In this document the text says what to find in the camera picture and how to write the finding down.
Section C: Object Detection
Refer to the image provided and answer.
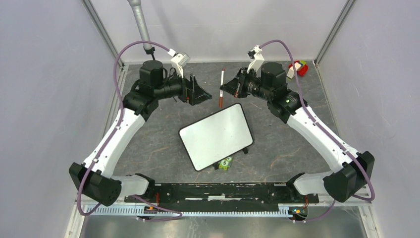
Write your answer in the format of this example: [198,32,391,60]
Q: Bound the red and white toy blocks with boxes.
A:
[286,60,309,79]

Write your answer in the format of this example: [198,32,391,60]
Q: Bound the green owl number block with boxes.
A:
[213,156,233,171]

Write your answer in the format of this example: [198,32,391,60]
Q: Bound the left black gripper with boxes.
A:
[154,67,212,106]

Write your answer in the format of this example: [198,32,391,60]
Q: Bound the purple cable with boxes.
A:
[258,39,376,224]
[76,41,183,223]

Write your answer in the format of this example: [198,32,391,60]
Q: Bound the white whiteboard black frame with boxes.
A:
[178,103,254,172]

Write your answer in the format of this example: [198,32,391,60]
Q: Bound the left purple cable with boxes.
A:
[76,41,183,223]

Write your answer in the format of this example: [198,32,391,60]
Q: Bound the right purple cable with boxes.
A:
[258,39,376,224]

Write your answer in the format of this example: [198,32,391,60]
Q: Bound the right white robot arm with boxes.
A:
[220,62,374,202]

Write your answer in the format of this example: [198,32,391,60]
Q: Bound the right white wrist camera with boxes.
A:
[247,45,264,73]

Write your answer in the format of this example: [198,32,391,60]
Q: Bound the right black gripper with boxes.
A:
[221,66,273,101]

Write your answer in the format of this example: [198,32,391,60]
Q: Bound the slotted cable duct rail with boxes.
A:
[92,203,307,218]

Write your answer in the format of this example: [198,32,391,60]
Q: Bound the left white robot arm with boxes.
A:
[69,60,212,206]

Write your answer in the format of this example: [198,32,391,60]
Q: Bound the white marker brown cap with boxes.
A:
[218,68,225,109]

